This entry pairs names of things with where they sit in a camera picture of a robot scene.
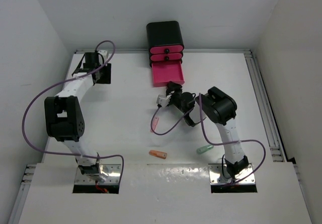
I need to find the pink top drawer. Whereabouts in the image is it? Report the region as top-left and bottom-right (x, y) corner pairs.
(149, 45), (184, 55)

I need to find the pink drawer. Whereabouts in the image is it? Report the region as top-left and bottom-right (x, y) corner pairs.
(150, 52), (183, 62)
(149, 45), (184, 55)
(151, 60), (185, 87)

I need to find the pink bottom drawer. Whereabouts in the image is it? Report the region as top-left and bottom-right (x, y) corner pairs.
(151, 60), (185, 87)

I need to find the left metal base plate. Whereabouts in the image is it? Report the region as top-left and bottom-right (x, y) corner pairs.
(74, 164), (121, 185)

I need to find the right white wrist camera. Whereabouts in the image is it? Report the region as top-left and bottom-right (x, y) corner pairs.
(156, 95), (171, 108)

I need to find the black drawer cabinet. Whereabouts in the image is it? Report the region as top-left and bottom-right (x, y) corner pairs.
(146, 21), (184, 66)

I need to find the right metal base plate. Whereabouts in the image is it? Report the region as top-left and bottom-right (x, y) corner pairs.
(209, 164), (256, 186)

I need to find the metal base plate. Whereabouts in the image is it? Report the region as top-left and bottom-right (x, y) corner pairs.
(74, 164), (121, 185)
(209, 164), (256, 186)

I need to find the orange highlighter pen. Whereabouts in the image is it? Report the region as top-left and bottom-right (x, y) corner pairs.
(149, 150), (167, 160)

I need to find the pink highlighter pen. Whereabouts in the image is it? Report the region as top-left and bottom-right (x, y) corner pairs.
(150, 117), (159, 132)

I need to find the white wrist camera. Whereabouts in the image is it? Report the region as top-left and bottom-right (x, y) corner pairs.
(156, 95), (171, 108)
(98, 50), (109, 58)

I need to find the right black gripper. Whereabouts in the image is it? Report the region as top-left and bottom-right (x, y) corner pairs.
(167, 81), (187, 115)

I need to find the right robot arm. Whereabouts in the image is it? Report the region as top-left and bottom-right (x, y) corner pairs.
(166, 82), (249, 177)

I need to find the green highlighter pen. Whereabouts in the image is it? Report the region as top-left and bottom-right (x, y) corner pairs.
(196, 144), (214, 155)

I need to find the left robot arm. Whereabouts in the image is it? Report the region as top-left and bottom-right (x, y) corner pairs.
(44, 50), (111, 183)

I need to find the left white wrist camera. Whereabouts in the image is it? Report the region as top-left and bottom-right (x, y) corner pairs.
(98, 50), (109, 58)

